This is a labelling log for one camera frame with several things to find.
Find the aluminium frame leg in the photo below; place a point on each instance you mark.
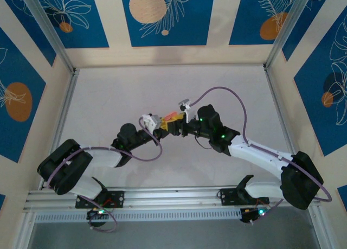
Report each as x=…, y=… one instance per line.
x=317, y=227
x=23, y=232

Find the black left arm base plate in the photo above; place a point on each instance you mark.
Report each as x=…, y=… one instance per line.
x=116, y=198

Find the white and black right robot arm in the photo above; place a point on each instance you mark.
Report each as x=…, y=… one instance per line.
x=260, y=156

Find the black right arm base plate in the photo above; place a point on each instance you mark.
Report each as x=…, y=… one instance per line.
x=230, y=196

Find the black controller board green light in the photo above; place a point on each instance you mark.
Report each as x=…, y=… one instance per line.
x=254, y=215
x=97, y=215

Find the aluminium frame post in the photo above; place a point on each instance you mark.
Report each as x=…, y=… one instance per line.
x=287, y=29
x=48, y=32

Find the aluminium mounting rail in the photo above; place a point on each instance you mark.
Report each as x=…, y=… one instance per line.
x=173, y=196

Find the aluminium side rail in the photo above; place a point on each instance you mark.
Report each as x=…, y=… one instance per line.
x=276, y=102
x=63, y=116

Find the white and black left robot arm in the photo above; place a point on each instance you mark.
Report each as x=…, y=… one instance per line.
x=105, y=156

